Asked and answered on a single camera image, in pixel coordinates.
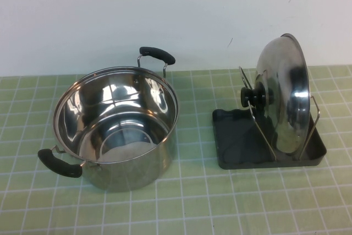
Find stainless steel pot lid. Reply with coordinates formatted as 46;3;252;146
239;33;311;161

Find dark tray wire lid rack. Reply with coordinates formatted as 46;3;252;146
212;65;328;170

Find stainless steel pot black handles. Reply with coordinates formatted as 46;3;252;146
37;46;179;193

